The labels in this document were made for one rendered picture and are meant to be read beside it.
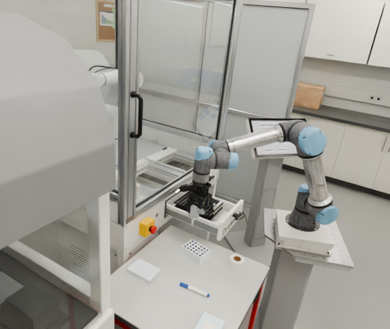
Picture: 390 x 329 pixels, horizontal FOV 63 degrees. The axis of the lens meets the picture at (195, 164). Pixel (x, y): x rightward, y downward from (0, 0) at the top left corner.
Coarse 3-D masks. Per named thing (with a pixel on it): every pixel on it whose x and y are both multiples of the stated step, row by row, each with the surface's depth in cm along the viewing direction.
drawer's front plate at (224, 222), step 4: (240, 200) 179; (236, 204) 175; (240, 204) 176; (232, 208) 170; (236, 208) 171; (240, 208) 178; (228, 212) 166; (232, 212) 167; (236, 212) 173; (240, 212) 181; (228, 216) 163; (232, 216) 169; (224, 220) 159; (228, 220) 165; (232, 220) 171; (220, 224) 157; (224, 224) 160; (228, 224) 167; (232, 224) 173; (220, 228) 158; (228, 228) 169; (220, 232) 159; (220, 236) 160
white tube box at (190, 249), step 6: (192, 240) 163; (186, 246) 159; (192, 246) 159; (198, 246) 159; (204, 246) 160; (186, 252) 157; (192, 252) 155; (204, 252) 157; (210, 252) 157; (192, 258) 155; (198, 258) 152; (204, 258) 155
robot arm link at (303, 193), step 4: (304, 184) 177; (300, 188) 173; (304, 188) 171; (300, 192) 173; (304, 192) 170; (308, 192) 169; (300, 196) 173; (304, 196) 171; (296, 200) 178; (300, 200) 173; (304, 200) 170; (296, 204) 177; (300, 204) 174; (304, 204) 170; (300, 208) 175; (304, 208) 173
